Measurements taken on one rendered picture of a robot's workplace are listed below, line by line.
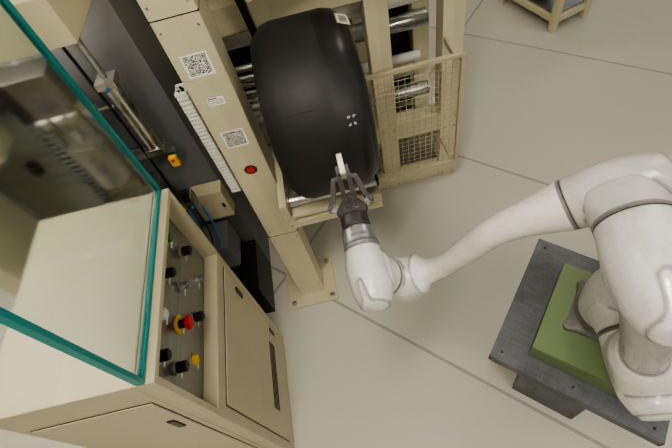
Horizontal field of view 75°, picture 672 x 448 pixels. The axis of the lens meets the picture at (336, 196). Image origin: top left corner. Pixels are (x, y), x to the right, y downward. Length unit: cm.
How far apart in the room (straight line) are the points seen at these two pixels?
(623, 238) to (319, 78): 81
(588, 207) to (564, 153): 213
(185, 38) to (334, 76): 40
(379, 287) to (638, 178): 55
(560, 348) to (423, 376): 85
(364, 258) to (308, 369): 133
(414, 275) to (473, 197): 160
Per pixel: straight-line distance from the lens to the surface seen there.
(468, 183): 277
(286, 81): 125
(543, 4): 397
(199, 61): 130
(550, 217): 91
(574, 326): 159
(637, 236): 82
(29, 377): 129
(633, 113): 336
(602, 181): 89
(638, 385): 133
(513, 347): 164
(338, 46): 128
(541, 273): 176
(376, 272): 105
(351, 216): 113
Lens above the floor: 219
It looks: 52 degrees down
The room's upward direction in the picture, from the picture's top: 16 degrees counter-clockwise
